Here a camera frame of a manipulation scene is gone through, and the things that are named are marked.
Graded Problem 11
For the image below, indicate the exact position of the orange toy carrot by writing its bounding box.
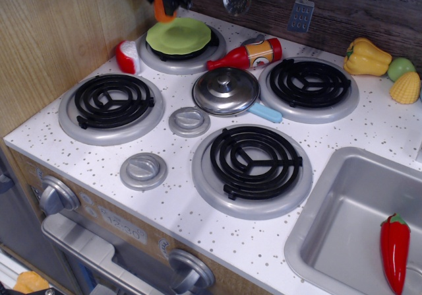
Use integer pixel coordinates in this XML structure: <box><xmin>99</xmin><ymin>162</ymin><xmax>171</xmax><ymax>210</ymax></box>
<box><xmin>154</xmin><ymin>0</ymin><xmax>177</xmax><ymax>23</ymax></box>

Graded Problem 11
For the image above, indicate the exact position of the green plate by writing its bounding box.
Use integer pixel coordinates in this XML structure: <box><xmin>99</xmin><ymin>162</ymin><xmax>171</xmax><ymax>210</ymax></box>
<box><xmin>146</xmin><ymin>18</ymin><xmax>212</xmax><ymax>55</ymax></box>

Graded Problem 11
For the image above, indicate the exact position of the red white toy cheese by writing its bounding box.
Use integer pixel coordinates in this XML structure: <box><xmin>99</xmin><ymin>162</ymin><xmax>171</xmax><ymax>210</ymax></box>
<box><xmin>115</xmin><ymin>40</ymin><xmax>140</xmax><ymax>75</ymax></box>

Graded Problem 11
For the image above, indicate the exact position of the back left stove burner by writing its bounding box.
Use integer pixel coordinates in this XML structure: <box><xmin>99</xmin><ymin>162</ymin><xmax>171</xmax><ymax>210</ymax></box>
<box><xmin>136</xmin><ymin>26</ymin><xmax>226</xmax><ymax>75</ymax></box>

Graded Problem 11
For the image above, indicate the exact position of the stove burner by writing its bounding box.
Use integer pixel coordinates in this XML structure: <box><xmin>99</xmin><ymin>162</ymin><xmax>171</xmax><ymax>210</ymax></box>
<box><xmin>258</xmin><ymin>57</ymin><xmax>359</xmax><ymax>124</ymax></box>
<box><xmin>58</xmin><ymin>73</ymin><xmax>165</xmax><ymax>146</ymax></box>
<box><xmin>136</xmin><ymin>26</ymin><xmax>226</xmax><ymax>75</ymax></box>
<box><xmin>192</xmin><ymin>125</ymin><xmax>313</xmax><ymax>220</ymax></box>

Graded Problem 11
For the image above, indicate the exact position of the steel pan lid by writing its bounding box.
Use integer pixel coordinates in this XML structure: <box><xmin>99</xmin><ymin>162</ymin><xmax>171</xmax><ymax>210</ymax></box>
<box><xmin>192</xmin><ymin>67</ymin><xmax>260</xmax><ymax>116</ymax></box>

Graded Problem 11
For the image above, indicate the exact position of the red ketchup bottle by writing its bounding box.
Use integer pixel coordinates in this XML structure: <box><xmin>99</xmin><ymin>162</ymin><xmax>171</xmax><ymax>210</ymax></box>
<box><xmin>206</xmin><ymin>38</ymin><xmax>282</xmax><ymax>71</ymax></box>

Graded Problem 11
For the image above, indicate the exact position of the front left stove burner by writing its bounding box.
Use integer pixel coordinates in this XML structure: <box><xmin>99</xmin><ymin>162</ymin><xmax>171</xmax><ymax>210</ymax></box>
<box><xmin>58</xmin><ymin>73</ymin><xmax>165</xmax><ymax>146</ymax></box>

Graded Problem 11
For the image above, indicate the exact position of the upper silver stovetop knob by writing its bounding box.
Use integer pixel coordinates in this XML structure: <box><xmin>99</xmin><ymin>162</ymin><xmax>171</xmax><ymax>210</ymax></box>
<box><xmin>168</xmin><ymin>107</ymin><xmax>210</xmax><ymax>138</ymax></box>

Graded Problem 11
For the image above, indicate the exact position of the silver stovetop knob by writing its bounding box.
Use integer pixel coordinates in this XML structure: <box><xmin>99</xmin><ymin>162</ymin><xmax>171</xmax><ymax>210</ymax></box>
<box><xmin>119</xmin><ymin>152</ymin><xmax>167</xmax><ymax>191</ymax></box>
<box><xmin>168</xmin><ymin>107</ymin><xmax>210</xmax><ymax>138</ymax></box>

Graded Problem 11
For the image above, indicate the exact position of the hanging silver spatula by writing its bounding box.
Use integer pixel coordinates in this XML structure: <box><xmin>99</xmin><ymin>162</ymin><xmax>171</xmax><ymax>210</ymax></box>
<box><xmin>287</xmin><ymin>0</ymin><xmax>315</xmax><ymax>33</ymax></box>

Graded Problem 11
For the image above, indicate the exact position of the back right stove burner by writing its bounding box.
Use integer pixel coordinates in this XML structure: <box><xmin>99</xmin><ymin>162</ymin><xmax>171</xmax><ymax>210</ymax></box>
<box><xmin>258</xmin><ymin>57</ymin><xmax>359</xmax><ymax>124</ymax></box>

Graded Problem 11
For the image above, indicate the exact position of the lower silver stovetop knob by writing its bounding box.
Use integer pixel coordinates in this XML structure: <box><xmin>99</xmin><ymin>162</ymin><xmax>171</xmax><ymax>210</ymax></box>
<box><xmin>119</xmin><ymin>152</ymin><xmax>167</xmax><ymax>191</ymax></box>

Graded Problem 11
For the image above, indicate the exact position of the front right stove burner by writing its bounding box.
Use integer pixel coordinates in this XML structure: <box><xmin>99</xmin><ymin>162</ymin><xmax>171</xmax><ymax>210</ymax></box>
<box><xmin>192</xmin><ymin>125</ymin><xmax>313</xmax><ymax>220</ymax></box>

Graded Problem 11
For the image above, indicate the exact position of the yellow toy bell pepper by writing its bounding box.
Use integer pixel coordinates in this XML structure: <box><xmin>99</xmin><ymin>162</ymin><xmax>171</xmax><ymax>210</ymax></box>
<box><xmin>343</xmin><ymin>38</ymin><xmax>392</xmax><ymax>77</ymax></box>

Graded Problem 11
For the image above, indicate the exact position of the left silver oven knob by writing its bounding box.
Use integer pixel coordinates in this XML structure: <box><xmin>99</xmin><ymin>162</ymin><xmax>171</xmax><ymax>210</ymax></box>
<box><xmin>40</xmin><ymin>176</ymin><xmax>80</xmax><ymax>216</ymax></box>

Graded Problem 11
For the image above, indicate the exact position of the silver oven knob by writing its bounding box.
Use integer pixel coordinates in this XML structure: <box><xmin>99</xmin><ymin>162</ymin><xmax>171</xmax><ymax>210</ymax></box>
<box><xmin>40</xmin><ymin>176</ymin><xmax>80</xmax><ymax>216</ymax></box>
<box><xmin>168</xmin><ymin>249</ymin><xmax>216</xmax><ymax>294</ymax></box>

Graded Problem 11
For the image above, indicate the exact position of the green toy apple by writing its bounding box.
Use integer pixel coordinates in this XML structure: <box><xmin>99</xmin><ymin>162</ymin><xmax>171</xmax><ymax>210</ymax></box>
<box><xmin>387</xmin><ymin>57</ymin><xmax>416</xmax><ymax>82</ymax></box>

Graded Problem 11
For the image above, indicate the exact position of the yellow toy corn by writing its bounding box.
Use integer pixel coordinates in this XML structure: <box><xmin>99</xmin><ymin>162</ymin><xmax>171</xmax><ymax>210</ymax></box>
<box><xmin>390</xmin><ymin>72</ymin><xmax>421</xmax><ymax>104</ymax></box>

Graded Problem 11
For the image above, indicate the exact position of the right silver oven knob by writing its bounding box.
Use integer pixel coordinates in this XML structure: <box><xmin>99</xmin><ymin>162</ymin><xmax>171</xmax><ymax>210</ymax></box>
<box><xmin>168</xmin><ymin>249</ymin><xmax>216</xmax><ymax>294</ymax></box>

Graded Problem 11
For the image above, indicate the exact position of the silver sink basin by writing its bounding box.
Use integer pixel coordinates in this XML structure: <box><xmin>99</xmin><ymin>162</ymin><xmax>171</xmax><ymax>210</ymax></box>
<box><xmin>284</xmin><ymin>147</ymin><xmax>421</xmax><ymax>294</ymax></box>

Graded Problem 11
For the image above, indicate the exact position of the yellow toy on floor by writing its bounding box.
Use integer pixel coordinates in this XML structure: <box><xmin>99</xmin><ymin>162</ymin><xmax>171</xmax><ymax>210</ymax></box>
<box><xmin>13</xmin><ymin>271</ymin><xmax>50</xmax><ymax>294</ymax></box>

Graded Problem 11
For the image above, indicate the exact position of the red toy chili pepper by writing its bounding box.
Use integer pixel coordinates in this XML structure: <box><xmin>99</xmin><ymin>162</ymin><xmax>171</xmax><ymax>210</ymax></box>
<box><xmin>380</xmin><ymin>213</ymin><xmax>411</xmax><ymax>294</ymax></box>

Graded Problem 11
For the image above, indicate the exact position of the light blue pan handle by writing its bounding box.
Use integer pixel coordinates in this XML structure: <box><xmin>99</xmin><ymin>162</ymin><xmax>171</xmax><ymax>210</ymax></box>
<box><xmin>247</xmin><ymin>102</ymin><xmax>283</xmax><ymax>123</ymax></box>

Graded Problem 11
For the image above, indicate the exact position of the silver oven door handle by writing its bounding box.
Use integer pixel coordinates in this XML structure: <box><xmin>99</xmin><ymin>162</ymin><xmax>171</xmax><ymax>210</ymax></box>
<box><xmin>42</xmin><ymin>214</ymin><xmax>162</xmax><ymax>294</ymax></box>

